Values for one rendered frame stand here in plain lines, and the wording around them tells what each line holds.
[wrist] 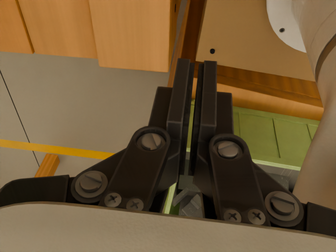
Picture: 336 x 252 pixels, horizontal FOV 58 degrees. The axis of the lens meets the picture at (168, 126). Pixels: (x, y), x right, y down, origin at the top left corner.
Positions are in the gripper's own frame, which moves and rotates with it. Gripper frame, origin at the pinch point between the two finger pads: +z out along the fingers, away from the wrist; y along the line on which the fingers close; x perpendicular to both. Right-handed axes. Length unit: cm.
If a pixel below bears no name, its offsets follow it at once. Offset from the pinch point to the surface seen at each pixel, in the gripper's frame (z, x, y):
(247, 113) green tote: 49, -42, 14
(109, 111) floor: 130, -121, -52
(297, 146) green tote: 40, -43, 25
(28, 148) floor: 130, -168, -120
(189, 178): 40, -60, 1
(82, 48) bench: 42, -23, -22
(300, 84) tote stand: 59, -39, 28
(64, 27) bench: 42, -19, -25
